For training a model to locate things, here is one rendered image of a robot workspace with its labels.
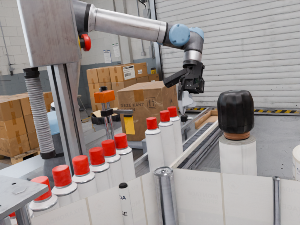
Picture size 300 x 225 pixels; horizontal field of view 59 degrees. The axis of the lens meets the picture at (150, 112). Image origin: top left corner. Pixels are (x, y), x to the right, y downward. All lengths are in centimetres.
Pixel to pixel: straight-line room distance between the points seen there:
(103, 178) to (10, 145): 346
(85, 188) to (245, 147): 36
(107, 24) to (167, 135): 43
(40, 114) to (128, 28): 47
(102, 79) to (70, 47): 409
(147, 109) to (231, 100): 76
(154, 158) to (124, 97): 56
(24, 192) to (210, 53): 490
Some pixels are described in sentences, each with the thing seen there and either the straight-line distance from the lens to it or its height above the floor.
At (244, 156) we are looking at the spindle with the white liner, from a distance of 65.
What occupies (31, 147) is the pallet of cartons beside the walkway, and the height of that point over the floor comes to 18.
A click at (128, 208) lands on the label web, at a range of 50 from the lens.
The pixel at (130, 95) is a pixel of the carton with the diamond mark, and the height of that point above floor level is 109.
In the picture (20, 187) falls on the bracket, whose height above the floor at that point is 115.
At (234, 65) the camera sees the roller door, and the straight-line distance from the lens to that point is 500.
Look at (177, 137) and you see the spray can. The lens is 98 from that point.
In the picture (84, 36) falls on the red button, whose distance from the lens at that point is 62.
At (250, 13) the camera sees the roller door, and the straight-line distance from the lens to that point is 491.
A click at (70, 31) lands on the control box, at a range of 59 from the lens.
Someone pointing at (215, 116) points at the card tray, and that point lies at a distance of 180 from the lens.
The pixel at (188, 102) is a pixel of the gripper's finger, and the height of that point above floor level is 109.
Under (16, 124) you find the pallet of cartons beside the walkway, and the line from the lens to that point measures 405.
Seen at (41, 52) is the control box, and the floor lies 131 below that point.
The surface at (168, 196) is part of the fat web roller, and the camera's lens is 52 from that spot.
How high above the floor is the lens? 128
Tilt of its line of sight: 12 degrees down
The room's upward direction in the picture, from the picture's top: 7 degrees counter-clockwise
